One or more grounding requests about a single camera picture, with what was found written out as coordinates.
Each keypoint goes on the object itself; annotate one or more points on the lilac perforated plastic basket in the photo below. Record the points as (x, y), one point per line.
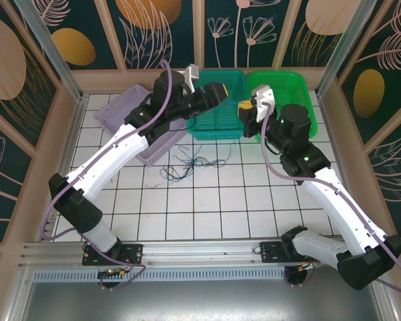
(120, 110)

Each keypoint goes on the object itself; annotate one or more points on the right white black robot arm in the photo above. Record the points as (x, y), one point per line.
(334, 204)

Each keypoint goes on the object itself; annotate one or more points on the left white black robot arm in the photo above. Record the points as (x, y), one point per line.
(113, 157)

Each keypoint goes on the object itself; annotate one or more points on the teal perforated plastic basket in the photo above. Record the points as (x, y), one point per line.
(220, 132)

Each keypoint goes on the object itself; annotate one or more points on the green perforated plastic basket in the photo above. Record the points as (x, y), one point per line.
(294, 83)

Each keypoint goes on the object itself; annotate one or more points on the small circuit board connector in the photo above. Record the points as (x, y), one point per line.
(115, 272)
(309, 266)

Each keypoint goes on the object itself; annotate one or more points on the grey metal shelf panel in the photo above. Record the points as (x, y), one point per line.
(200, 301)

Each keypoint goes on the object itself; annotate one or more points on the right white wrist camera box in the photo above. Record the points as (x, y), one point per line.
(264, 100)

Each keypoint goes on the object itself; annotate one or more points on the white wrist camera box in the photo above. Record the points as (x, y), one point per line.
(264, 100)
(191, 75)

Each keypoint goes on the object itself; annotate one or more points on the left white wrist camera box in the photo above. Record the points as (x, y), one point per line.
(191, 75)

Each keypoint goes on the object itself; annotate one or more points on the aluminium frame post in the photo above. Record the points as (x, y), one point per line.
(53, 57)
(341, 47)

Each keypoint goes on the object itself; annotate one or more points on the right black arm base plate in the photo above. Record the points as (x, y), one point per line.
(270, 252)

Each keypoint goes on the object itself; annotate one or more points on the aluminium mounting rail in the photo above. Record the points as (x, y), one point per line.
(200, 250)

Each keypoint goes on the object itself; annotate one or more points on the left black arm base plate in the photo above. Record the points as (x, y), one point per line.
(130, 252)

